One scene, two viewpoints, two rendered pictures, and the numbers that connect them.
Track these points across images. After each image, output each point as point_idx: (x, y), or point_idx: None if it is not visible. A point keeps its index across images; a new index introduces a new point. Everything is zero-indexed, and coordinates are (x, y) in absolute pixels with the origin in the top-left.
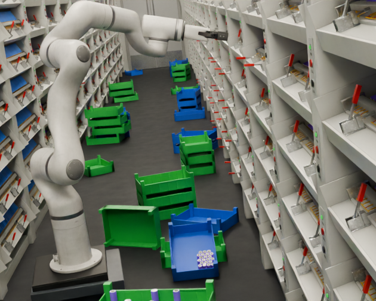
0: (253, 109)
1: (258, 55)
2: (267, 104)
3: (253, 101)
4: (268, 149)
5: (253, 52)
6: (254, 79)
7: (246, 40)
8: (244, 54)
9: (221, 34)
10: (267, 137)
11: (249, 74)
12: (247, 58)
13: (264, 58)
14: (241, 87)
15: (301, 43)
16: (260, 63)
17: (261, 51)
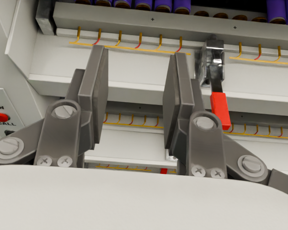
0: (126, 161)
1: (224, 52)
2: (162, 128)
3: None
4: (124, 170)
5: (30, 33)
6: (49, 104)
7: None
8: (21, 65)
9: (202, 100)
10: (167, 168)
11: (42, 106)
12: (29, 71)
13: (242, 51)
14: None
15: None
16: (286, 77)
17: (153, 23)
